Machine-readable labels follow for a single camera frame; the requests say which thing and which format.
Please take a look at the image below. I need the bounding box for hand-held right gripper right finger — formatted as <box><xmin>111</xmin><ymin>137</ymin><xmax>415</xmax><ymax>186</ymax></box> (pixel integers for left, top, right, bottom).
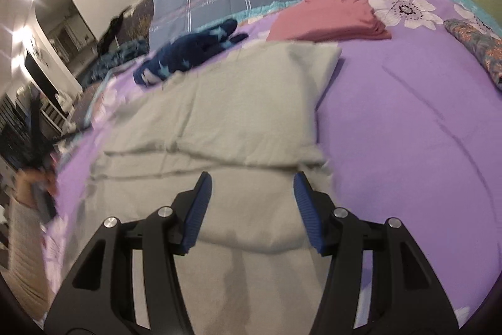
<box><xmin>293</xmin><ymin>171</ymin><xmax>459</xmax><ymax>335</ymax></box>

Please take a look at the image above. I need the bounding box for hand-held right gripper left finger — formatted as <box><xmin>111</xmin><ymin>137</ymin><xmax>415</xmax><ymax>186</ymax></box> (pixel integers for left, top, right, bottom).
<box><xmin>44</xmin><ymin>171</ymin><xmax>213</xmax><ymax>335</ymax></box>

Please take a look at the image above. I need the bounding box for light beige garment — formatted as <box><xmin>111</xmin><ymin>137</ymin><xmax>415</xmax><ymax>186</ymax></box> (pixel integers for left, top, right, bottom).
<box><xmin>59</xmin><ymin>41</ymin><xmax>344</xmax><ymax>335</ymax></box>

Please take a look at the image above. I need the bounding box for person's left hand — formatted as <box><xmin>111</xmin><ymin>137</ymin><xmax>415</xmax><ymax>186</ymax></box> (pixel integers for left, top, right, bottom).
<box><xmin>16</xmin><ymin>168</ymin><xmax>57</xmax><ymax>208</ymax></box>

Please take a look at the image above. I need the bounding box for white shelf rack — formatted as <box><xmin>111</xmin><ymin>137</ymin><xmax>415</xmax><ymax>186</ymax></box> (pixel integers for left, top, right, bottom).
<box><xmin>39</xmin><ymin>100</ymin><xmax>71</xmax><ymax>133</ymax></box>

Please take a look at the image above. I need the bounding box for dark teal blanket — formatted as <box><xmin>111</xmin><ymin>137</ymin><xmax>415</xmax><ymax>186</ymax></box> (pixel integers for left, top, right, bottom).
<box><xmin>84</xmin><ymin>37</ymin><xmax>152</xmax><ymax>82</ymax></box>

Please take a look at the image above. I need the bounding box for purple floral bed sheet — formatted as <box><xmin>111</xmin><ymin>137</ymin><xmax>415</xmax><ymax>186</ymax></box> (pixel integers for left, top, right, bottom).
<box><xmin>39</xmin><ymin>0</ymin><xmax>502</xmax><ymax>332</ymax></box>

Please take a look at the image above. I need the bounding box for black garment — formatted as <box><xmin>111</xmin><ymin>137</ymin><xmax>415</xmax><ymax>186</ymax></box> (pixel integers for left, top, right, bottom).
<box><xmin>100</xmin><ymin>5</ymin><xmax>134</xmax><ymax>45</ymax></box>

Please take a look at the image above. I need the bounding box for navy star-print garment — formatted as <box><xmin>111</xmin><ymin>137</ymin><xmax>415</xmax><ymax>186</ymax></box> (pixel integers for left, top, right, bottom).
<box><xmin>132</xmin><ymin>19</ymin><xmax>249</xmax><ymax>88</ymax></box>

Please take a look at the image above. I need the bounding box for pink folded garment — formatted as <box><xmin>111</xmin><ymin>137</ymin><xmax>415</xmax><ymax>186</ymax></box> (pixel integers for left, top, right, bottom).
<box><xmin>267</xmin><ymin>0</ymin><xmax>393</xmax><ymax>43</ymax></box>

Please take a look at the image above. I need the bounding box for multicolour floral cloth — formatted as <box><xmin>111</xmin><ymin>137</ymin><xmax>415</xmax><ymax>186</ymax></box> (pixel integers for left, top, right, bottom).
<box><xmin>444</xmin><ymin>18</ymin><xmax>502</xmax><ymax>90</ymax></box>

